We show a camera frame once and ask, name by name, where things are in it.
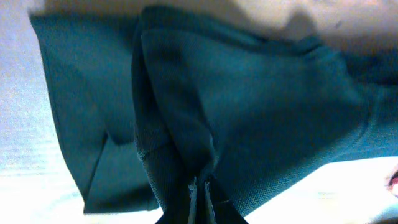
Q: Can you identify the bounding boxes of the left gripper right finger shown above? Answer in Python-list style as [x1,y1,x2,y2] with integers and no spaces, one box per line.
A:
[204,182,216,224]

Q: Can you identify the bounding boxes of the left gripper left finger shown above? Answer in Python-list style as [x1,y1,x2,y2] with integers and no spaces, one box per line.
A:
[187,177,197,224]

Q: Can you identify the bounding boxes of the black polo shirt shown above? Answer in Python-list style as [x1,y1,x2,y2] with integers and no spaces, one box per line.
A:
[30,6,397,223]

